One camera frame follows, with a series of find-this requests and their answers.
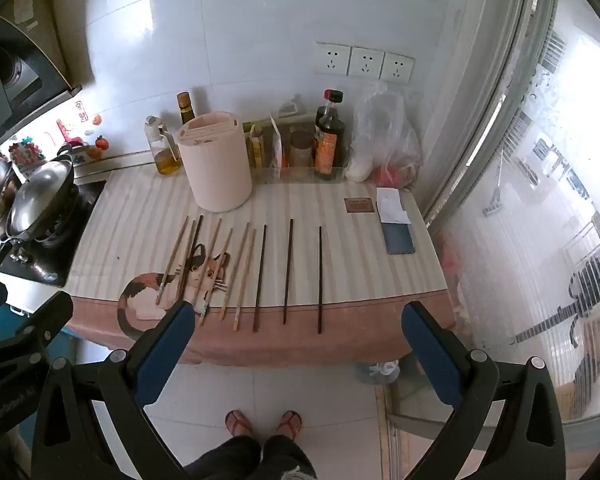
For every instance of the small brown card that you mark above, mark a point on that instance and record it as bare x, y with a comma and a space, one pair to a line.
360, 205

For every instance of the large orange persimmon decoration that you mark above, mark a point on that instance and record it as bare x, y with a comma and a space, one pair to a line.
102, 142

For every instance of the striped cat print tablecloth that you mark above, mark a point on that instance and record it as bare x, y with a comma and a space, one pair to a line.
305, 200

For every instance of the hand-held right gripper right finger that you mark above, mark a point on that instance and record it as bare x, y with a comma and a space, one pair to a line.
430, 355

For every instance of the white grey plastic object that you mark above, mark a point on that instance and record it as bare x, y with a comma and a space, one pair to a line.
291, 107

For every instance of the white orange seasoning packet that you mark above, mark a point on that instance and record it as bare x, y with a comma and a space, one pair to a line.
277, 145

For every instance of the clear plastic organizer tray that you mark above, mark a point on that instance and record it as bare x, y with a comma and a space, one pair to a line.
300, 172

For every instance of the small orange persimmon decoration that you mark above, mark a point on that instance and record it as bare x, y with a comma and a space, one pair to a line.
97, 119

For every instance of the clear plastic bag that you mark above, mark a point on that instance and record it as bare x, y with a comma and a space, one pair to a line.
380, 130

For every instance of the grey window frame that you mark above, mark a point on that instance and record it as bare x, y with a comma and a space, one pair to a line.
485, 85

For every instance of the red stamp wall sticker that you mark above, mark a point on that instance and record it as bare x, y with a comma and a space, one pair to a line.
81, 111

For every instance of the clear plastic bottle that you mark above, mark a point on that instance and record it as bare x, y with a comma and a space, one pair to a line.
380, 372

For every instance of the glass oil dispenser bottle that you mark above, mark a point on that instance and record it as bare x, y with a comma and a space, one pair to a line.
164, 152

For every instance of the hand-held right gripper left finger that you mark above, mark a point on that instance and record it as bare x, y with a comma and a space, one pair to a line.
165, 355

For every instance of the yellow green seasoning box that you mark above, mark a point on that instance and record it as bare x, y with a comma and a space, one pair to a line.
256, 147

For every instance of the dark bottle with gold cap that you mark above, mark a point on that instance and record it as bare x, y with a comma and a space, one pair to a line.
184, 107

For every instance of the person's legs in dark trousers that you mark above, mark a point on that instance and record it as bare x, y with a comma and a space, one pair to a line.
250, 460

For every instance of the range hood chimney cover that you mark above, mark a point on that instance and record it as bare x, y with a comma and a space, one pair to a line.
45, 15

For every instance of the black gas stove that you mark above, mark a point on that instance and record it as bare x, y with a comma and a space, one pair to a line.
87, 200

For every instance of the person's right sandalled foot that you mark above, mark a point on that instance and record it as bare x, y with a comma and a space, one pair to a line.
290, 424

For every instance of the wok with steel lid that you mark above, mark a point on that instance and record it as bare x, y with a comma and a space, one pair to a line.
40, 195

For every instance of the pink plastic decoration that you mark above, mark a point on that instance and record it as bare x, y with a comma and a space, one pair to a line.
71, 135

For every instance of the dark blue flat case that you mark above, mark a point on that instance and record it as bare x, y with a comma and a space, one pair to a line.
398, 238

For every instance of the pink round chopstick holder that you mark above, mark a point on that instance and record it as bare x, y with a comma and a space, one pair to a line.
215, 170

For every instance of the dark bottle with red cap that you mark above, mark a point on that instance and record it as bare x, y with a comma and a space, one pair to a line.
327, 97

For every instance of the white wall socket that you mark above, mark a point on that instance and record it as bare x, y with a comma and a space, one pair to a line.
366, 63
396, 69
333, 59

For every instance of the dark bottle with orange label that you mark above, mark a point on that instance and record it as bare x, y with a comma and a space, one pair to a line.
329, 145

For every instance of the person's sandalled foot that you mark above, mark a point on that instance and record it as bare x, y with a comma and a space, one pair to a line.
239, 424
290, 424

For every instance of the dark wooden chopstick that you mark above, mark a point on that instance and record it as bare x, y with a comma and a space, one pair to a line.
260, 280
192, 247
288, 270
320, 280

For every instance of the black range hood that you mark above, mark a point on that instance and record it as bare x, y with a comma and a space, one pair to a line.
15, 80

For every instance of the colourful toy decoration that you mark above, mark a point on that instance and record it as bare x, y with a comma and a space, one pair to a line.
26, 151

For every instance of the person's left sandalled foot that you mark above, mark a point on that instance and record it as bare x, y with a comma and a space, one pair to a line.
239, 424

